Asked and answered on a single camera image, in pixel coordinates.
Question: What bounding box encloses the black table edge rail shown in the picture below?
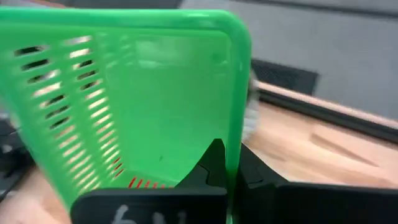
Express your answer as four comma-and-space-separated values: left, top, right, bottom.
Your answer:
256, 88, 398, 144

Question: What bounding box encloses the black mesh mat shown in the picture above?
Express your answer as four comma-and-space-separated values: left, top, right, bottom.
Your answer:
250, 58, 320, 96

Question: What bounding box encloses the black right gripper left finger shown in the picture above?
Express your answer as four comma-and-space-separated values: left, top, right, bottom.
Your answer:
70, 138, 228, 224

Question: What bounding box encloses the green plastic basket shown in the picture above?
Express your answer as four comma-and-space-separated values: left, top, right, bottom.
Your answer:
0, 6, 252, 224

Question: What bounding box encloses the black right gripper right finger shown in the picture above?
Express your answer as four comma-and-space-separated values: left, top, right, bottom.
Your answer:
232, 142, 398, 224

